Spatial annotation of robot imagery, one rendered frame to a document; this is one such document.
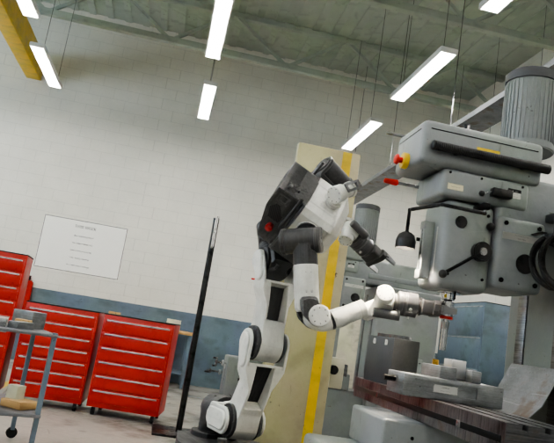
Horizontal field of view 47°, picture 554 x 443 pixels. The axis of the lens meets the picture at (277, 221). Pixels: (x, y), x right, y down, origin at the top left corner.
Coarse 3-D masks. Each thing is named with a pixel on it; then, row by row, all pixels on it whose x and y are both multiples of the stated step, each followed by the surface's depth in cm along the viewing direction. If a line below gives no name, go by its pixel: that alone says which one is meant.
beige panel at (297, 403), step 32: (320, 160) 409; (352, 160) 413; (320, 256) 400; (320, 288) 397; (288, 320) 390; (288, 352) 387; (320, 352) 390; (288, 384) 384; (320, 384) 388; (288, 416) 382; (320, 416) 385
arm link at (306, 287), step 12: (300, 264) 224; (312, 264) 224; (300, 276) 223; (312, 276) 223; (300, 288) 222; (312, 288) 222; (300, 300) 222; (312, 300) 220; (300, 312) 227; (312, 312) 218; (324, 312) 219; (312, 324) 219; (324, 324) 218
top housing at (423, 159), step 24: (408, 144) 235; (456, 144) 224; (480, 144) 225; (504, 144) 227; (528, 144) 229; (408, 168) 233; (432, 168) 227; (456, 168) 223; (480, 168) 224; (504, 168) 226
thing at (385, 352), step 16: (384, 336) 264; (400, 336) 255; (368, 352) 269; (384, 352) 256; (400, 352) 252; (416, 352) 254; (368, 368) 266; (384, 368) 254; (400, 368) 251; (416, 368) 253
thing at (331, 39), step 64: (64, 0) 1109; (128, 0) 1068; (192, 0) 1036; (256, 0) 1006; (320, 0) 975; (384, 0) 809; (448, 0) 829; (320, 64) 1200; (384, 64) 1157; (448, 64) 1106; (512, 64) 1080
